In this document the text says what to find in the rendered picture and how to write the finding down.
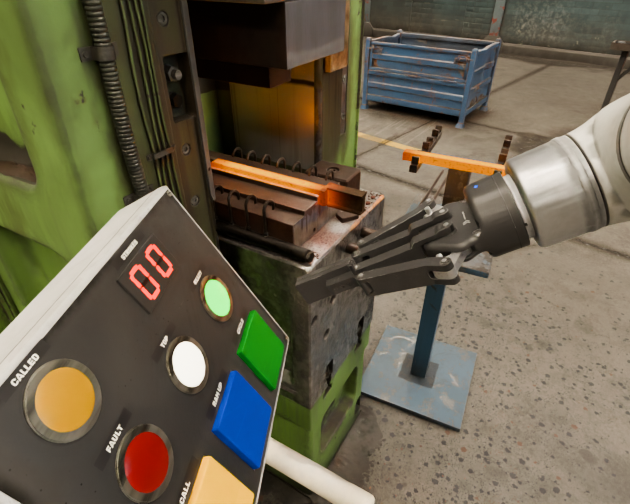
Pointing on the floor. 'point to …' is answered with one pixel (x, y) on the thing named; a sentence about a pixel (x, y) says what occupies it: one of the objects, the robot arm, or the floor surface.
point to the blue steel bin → (430, 73)
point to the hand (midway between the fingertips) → (329, 280)
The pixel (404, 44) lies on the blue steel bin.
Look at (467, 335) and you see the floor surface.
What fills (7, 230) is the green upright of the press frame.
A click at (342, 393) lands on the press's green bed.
